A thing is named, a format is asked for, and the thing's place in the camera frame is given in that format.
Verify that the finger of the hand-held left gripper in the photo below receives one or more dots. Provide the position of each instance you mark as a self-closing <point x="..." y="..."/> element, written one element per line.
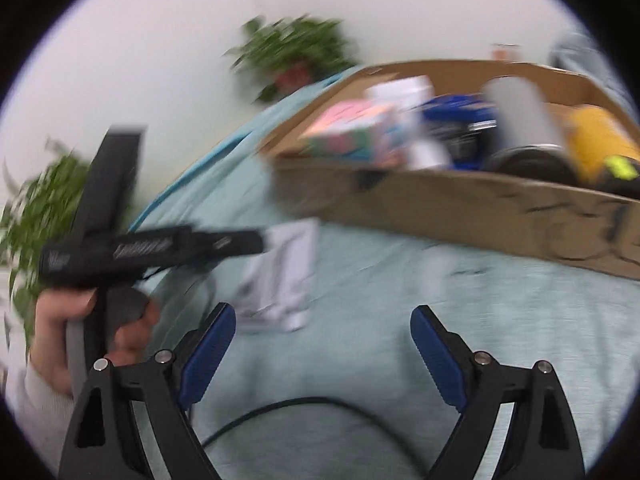
<point x="225" y="245"/>

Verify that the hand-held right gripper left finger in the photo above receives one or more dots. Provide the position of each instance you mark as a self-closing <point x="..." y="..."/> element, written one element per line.
<point x="210" y="355"/>

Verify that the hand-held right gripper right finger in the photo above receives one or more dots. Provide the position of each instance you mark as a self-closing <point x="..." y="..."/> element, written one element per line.
<point x="435" y="355"/>

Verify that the shallow cardboard box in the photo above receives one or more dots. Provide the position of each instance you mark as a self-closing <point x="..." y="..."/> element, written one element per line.
<point x="450" y="215"/>

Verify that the pastel puzzle cube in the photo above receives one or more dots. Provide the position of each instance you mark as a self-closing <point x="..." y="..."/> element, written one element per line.
<point x="350" y="120"/>

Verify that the plain white bottle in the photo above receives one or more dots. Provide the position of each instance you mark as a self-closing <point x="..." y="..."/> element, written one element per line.
<point x="400" y="92"/>

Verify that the colourful printed game box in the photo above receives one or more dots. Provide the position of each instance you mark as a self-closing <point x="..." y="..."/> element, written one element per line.
<point x="460" y="110"/>

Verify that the silver metal can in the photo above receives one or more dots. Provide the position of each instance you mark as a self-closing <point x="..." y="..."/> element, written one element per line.
<point x="520" y="110"/>

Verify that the yellow label black jar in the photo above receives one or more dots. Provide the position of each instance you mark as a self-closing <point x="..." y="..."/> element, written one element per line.
<point x="600" y="140"/>

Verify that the person's left forearm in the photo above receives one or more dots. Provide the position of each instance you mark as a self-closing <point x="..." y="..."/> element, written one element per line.
<point x="35" y="410"/>

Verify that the person's left hand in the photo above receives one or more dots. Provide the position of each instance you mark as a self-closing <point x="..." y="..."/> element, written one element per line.
<point x="50" y="330"/>

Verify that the white paper booklet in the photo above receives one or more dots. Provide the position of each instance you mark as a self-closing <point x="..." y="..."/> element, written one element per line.
<point x="285" y="270"/>

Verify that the large leaf green plant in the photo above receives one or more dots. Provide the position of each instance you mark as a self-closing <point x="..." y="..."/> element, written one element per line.
<point x="35" y="210"/>

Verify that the bushy potted green plant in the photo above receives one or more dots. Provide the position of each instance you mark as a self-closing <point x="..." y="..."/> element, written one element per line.
<point x="295" y="45"/>

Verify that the small orange label jar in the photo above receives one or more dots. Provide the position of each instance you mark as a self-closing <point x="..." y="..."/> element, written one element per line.
<point x="505" y="54"/>

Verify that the light blue puffer jacket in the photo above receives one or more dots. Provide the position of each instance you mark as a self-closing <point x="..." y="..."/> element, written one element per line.
<point x="580" y="55"/>

